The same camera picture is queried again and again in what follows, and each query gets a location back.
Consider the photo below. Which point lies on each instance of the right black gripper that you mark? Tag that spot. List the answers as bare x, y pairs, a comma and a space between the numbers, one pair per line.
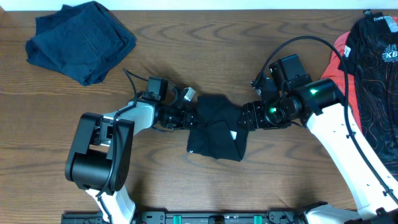
254, 112

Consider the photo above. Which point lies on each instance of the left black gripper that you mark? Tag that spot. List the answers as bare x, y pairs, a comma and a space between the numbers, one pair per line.
187, 114

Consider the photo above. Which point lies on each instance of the plain black t-shirt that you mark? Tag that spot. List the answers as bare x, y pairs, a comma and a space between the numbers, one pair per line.
220, 137

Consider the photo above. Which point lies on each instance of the navy blue garment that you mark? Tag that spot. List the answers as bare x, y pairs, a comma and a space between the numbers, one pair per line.
83, 42

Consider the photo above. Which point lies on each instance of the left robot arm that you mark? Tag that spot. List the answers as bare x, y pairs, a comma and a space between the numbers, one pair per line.
99, 157

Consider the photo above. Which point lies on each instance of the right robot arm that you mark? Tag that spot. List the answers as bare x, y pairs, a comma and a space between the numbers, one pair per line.
320, 107

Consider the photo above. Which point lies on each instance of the coral red shirt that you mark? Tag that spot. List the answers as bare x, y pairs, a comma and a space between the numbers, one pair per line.
340, 75

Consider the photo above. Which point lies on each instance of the black shirt with orange pattern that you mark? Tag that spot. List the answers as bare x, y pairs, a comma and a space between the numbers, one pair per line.
370, 56

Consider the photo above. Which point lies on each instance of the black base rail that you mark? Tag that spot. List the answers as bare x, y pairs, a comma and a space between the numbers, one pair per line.
190, 218

